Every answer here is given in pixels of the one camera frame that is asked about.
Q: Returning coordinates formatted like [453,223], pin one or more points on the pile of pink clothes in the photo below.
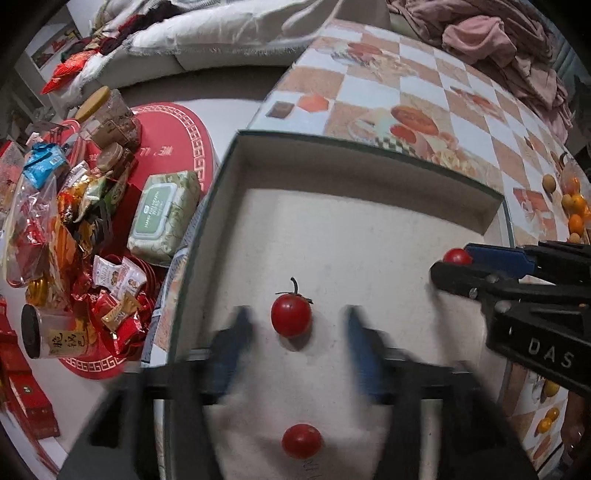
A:
[489,37]

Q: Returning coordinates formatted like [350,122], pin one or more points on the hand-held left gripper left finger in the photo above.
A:
[229,353]

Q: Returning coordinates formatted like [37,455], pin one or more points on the plastic jar with gold lid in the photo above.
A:
[111,115]

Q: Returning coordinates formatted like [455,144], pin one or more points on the green wet wipes pack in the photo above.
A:
[164,214]

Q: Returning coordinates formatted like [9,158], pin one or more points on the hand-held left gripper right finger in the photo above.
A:
[364,357]

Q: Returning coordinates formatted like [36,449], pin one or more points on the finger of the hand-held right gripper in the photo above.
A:
[461,277]
[501,259]

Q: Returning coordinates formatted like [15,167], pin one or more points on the cherry tomato with stem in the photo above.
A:
[291,315]

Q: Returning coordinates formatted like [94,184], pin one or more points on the red cherry tomato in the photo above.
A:
[457,256]
[301,441]

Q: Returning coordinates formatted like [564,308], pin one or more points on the white cardboard box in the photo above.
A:
[332,221]

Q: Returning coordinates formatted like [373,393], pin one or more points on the checkered printed tablecloth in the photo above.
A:
[415,97]

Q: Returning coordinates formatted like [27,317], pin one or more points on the blue snack packet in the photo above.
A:
[44,161]

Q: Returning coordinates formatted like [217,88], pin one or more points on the brown round fruit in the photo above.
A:
[548,182]

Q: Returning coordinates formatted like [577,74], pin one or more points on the small jar with brown lid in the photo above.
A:
[115,159]

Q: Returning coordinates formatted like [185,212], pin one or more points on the bag of kumquats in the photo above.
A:
[575,203]

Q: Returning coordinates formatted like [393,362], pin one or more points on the pile of snack packets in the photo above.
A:
[78,240]

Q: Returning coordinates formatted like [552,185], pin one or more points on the red gift boxes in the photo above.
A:
[25,397]

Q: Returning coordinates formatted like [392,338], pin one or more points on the red round gift box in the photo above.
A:
[175,134]

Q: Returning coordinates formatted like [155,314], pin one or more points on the orange kumquat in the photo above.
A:
[551,388]
[545,426]
[552,413]

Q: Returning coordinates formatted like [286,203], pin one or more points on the clear jar with black lid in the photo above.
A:
[51,334]

